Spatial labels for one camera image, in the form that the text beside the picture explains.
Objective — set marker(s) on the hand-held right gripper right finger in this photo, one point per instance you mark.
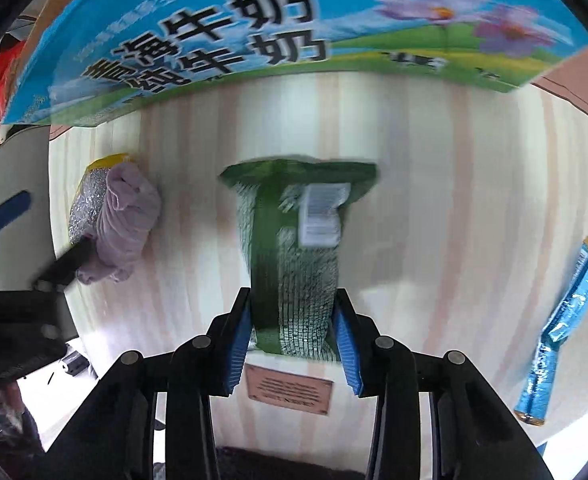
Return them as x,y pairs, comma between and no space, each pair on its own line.
346,355

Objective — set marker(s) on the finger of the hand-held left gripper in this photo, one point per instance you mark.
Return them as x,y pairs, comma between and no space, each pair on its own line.
68,265
6,210

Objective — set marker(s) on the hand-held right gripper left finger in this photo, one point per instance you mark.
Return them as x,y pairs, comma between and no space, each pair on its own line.
239,350

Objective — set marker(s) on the purple cloth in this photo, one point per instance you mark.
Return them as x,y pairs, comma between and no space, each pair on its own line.
123,220

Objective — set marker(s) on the green mesh-print packet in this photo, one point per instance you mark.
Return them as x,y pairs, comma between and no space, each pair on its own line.
284,270

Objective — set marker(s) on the yellow silver scouring pad pack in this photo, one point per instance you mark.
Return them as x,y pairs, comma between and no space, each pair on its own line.
84,205

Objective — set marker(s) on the brown label plate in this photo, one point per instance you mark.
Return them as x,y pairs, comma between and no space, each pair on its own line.
289,389

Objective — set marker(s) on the blue foil snack packet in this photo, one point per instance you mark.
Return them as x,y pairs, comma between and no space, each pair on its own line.
564,320

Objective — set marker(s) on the blue printed milk carton box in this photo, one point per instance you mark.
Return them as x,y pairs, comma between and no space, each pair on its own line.
183,25

